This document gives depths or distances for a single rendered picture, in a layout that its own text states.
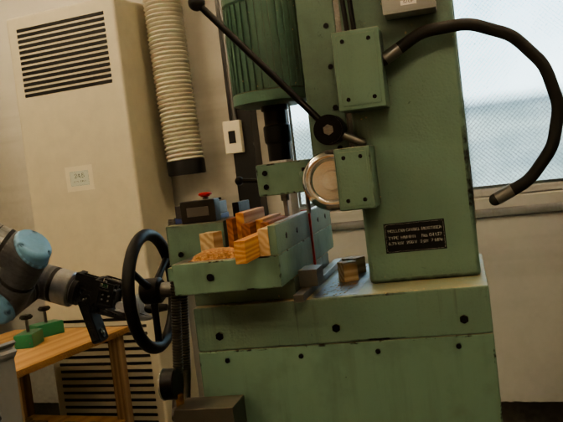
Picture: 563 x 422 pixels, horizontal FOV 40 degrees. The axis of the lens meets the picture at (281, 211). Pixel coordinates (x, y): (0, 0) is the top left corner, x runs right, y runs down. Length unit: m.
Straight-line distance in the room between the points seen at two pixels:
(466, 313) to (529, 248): 1.49
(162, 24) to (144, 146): 0.49
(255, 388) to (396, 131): 0.58
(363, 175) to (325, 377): 0.40
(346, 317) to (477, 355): 0.25
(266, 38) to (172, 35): 1.54
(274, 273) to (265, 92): 0.41
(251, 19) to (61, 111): 1.71
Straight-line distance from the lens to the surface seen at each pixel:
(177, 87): 3.14
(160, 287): 1.81
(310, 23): 1.65
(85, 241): 3.24
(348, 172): 1.49
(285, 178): 1.68
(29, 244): 1.85
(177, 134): 3.11
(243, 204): 1.73
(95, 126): 3.18
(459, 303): 1.48
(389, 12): 1.53
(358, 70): 1.50
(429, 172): 1.57
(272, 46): 1.65
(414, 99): 1.57
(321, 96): 1.63
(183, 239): 1.71
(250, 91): 1.65
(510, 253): 2.96
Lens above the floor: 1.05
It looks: 3 degrees down
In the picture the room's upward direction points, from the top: 7 degrees counter-clockwise
